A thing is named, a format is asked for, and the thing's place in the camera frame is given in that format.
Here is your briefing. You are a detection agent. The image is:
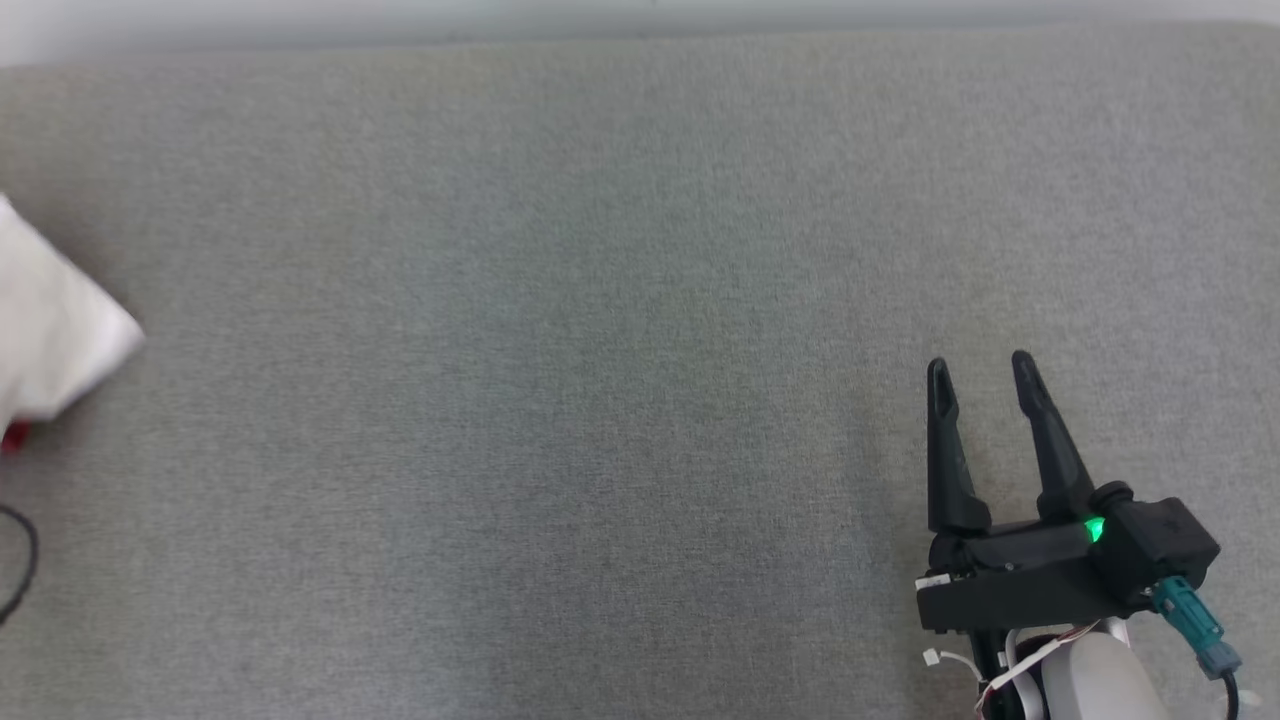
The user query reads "red and white shirt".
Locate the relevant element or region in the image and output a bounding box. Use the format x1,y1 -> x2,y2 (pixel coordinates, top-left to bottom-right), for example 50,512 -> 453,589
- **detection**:
0,195 -> 147,457

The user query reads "teal connector camera cable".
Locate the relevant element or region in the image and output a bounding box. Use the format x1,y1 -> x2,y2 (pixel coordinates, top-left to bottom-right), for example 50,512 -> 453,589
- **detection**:
1150,575 -> 1246,720

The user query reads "grey fabric sofa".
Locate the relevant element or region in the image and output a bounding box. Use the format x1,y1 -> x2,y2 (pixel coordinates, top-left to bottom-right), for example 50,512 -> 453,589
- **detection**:
0,20 -> 1280,720

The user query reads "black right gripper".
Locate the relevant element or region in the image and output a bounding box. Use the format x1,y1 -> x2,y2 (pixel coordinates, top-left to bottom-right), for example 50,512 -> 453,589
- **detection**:
915,350 -> 1136,634

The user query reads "white red wire bundle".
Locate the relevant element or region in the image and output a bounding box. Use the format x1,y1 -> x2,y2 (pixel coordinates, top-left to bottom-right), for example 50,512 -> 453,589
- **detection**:
922,620 -> 1101,713

